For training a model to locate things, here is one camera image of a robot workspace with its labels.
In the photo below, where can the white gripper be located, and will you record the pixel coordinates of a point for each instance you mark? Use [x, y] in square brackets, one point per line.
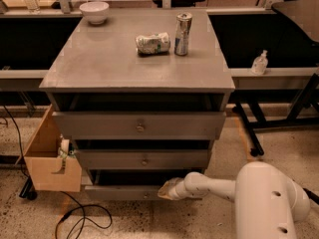
[176, 190]

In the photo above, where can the grey bottom drawer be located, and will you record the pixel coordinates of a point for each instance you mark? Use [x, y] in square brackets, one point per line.
[131, 185]

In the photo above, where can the grey drawer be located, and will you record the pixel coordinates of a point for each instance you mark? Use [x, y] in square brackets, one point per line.
[102, 159]
[136, 125]
[131, 185]

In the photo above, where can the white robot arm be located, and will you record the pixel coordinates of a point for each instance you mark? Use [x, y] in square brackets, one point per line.
[268, 203]

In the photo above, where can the grey middle drawer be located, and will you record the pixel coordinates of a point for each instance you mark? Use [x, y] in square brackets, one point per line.
[102, 159]

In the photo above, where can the grey drawer cabinet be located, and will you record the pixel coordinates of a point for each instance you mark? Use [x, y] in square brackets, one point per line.
[102, 71]

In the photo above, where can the grey top drawer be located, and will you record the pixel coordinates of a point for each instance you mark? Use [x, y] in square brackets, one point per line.
[136, 125]

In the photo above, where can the white tape roll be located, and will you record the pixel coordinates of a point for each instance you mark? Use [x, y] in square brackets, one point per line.
[65, 145]

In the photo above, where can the wooden box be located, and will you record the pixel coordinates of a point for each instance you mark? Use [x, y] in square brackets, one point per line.
[50, 168]

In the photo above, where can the black caster foot left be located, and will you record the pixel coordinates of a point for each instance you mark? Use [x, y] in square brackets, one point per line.
[28, 191]

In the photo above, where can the black object on floor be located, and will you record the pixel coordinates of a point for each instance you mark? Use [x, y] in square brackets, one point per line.
[312, 195]

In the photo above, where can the crushed green white can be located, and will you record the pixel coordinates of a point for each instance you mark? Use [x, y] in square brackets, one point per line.
[153, 44]

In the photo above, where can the hand sanitizer bottle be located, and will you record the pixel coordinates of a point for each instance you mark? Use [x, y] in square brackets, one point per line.
[260, 64]

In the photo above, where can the tall silver can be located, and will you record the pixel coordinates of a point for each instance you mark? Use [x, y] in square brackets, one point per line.
[183, 24]

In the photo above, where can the white bowl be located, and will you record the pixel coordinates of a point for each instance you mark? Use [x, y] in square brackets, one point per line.
[95, 12]

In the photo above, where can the dark round table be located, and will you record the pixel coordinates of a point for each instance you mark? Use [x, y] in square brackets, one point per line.
[303, 13]

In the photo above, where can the black table leg frame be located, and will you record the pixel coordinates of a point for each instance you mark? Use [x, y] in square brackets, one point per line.
[253, 117]

